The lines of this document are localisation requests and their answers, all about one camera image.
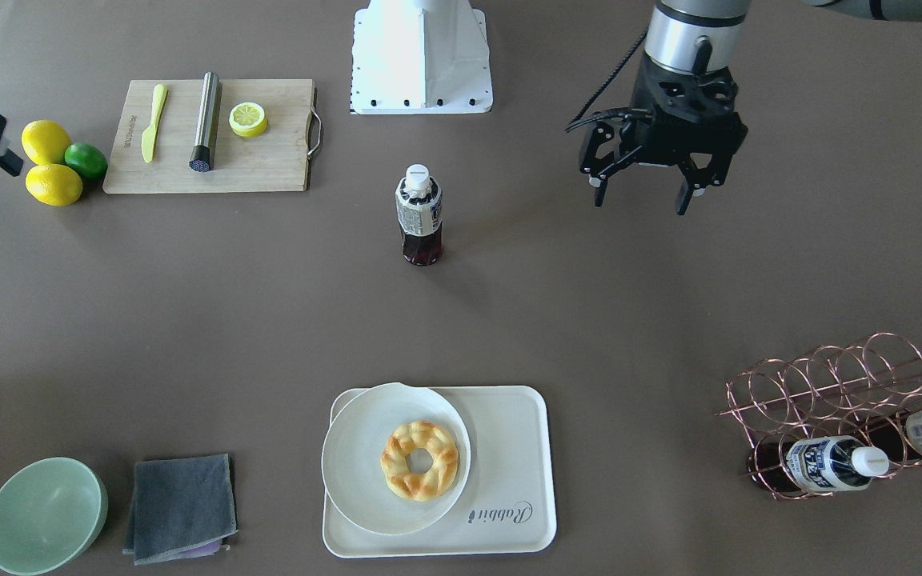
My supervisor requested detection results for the wooden cutting board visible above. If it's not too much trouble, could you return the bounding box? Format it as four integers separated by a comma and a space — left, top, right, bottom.
102, 78, 315, 194

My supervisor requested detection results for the steel muddler cylinder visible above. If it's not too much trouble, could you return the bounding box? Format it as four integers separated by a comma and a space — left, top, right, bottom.
189, 70, 221, 174

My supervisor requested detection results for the green bowl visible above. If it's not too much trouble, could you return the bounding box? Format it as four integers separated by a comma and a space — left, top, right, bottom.
0, 457, 107, 575

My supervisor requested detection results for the grey folded cloth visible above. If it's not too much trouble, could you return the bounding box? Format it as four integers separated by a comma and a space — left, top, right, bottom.
123, 453, 238, 565

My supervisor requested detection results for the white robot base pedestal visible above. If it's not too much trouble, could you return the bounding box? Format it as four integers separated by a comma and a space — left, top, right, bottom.
349, 1, 494, 114

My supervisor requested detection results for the tea bottle rack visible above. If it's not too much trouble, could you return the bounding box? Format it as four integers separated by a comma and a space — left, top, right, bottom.
395, 164, 443, 266

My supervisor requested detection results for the half lemon slice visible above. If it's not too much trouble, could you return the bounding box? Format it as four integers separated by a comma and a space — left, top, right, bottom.
228, 102, 268, 138

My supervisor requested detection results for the yellow lemon lower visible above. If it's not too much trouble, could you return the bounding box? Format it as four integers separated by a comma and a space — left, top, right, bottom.
25, 164, 83, 206

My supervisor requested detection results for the yellow plastic knife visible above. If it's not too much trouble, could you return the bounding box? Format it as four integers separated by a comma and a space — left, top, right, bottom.
140, 83, 169, 163

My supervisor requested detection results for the cream serving tray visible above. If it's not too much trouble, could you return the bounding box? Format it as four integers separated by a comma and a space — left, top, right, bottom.
323, 386, 556, 558

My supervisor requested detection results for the white round plate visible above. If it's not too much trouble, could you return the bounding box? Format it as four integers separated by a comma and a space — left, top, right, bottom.
321, 382, 471, 536

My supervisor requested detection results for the yellow lemon upper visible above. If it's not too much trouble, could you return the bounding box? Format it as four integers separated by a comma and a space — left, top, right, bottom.
21, 119, 72, 166

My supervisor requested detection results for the braided ring bread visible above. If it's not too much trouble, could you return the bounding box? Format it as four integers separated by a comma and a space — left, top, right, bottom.
380, 420, 459, 502

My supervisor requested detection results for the tea bottle lower middle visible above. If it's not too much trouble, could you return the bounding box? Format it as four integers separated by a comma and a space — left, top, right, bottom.
748, 435, 890, 497

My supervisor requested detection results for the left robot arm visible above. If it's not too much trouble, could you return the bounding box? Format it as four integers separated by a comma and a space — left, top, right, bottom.
568, 1, 750, 214

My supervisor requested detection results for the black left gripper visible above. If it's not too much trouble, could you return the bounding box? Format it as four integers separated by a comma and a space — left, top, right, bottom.
578, 58, 748, 216

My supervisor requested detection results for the green lime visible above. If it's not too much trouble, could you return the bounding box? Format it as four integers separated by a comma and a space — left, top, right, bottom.
63, 142, 107, 180

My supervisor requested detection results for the yellow lemon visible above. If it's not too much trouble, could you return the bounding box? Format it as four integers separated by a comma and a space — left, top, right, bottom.
25, 164, 83, 206
21, 119, 72, 166

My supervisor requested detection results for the copper wire bottle rack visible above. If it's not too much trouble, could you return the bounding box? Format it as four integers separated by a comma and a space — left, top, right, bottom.
725, 333, 922, 500

